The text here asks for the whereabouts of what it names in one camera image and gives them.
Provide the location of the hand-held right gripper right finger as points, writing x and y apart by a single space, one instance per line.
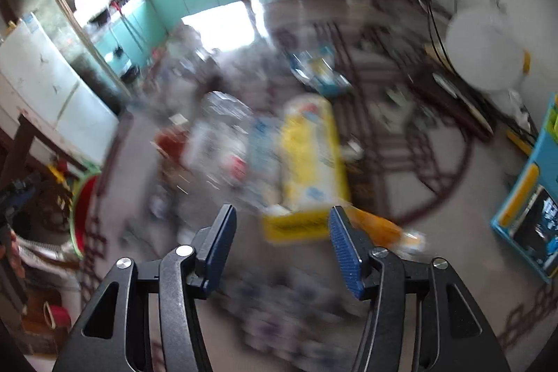
346 250

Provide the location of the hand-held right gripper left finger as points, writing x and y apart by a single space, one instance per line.
218 250

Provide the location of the white blue snack wrapper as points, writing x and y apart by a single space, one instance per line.
320 71

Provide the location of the orange snack packet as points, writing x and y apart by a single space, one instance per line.
377 228

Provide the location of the yellow printed package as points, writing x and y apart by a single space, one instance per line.
309 154

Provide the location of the red snack packet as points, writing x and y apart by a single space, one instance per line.
171 145

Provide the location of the red basin with green rim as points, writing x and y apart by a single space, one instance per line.
85 206

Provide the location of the blue toy box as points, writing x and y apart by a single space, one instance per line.
529 197

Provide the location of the white plastic bag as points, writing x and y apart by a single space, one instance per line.
516 108

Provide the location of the white round board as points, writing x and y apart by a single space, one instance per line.
484 47

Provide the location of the white refrigerator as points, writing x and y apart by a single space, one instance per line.
39 71

